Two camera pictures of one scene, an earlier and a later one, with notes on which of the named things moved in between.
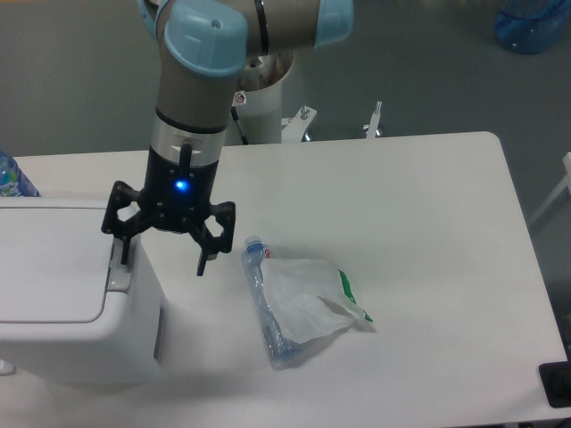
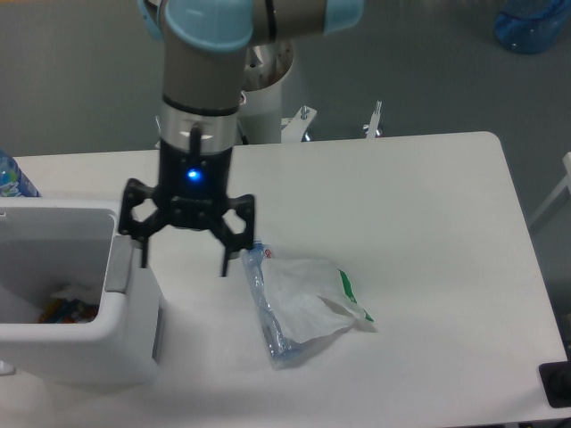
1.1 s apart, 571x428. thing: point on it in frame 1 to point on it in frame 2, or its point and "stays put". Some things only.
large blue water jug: (531, 26) stays put
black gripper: (174, 196) to (194, 186)
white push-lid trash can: (71, 314) stays put
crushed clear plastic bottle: (282, 352) stays put
